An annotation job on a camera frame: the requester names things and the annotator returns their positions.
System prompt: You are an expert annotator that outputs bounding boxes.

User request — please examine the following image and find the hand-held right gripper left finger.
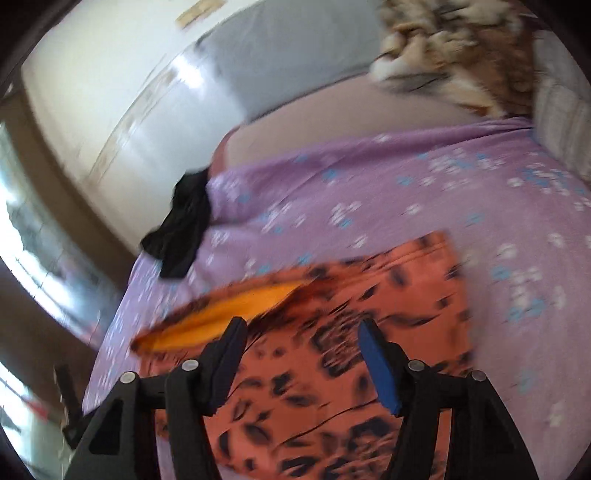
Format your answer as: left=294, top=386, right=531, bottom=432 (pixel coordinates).
left=65, top=316, right=249, bottom=480

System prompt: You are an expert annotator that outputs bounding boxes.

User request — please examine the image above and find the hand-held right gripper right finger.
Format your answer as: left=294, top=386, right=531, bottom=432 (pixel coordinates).
left=358, top=318, right=539, bottom=480

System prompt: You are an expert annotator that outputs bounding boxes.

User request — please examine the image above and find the orange black floral garment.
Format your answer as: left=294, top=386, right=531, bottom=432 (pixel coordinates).
left=130, top=231, right=478, bottom=480

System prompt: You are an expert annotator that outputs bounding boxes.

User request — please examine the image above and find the purple floral bed sheet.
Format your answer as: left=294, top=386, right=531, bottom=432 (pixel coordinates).
left=82, top=115, right=591, bottom=480

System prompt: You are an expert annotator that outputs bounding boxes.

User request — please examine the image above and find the wooden door with glass pane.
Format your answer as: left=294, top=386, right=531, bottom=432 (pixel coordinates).
left=0, top=88, right=139, bottom=480

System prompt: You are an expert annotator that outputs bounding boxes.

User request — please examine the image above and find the brown mattress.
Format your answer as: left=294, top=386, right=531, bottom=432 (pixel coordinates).
left=210, top=76, right=513, bottom=178

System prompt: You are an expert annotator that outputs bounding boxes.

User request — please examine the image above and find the striped floral cushion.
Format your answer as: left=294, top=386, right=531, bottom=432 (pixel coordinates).
left=531, top=60, right=591, bottom=185

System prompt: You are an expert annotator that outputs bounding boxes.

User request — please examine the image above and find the grey pillow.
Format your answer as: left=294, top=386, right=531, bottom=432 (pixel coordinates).
left=198, top=0, right=384, bottom=123

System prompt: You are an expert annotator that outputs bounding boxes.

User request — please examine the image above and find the brown cream floral blanket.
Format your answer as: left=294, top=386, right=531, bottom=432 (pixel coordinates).
left=369, top=0, right=539, bottom=118

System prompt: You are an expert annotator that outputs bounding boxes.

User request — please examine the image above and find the beige wall switch panel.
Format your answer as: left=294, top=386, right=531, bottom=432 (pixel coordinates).
left=175, top=0, right=211, bottom=27

